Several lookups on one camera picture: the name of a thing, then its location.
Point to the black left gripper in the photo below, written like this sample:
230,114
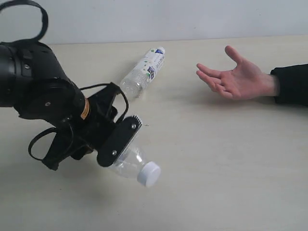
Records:
93,128

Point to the lime label bottle white cap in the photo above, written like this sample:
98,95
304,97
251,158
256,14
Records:
133,164

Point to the black sleeved forearm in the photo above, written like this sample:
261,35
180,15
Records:
292,84

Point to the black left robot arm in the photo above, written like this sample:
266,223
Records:
33,82

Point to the slim clear bottle white label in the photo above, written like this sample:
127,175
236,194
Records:
143,73

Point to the person's open bare hand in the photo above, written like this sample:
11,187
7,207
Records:
246,81

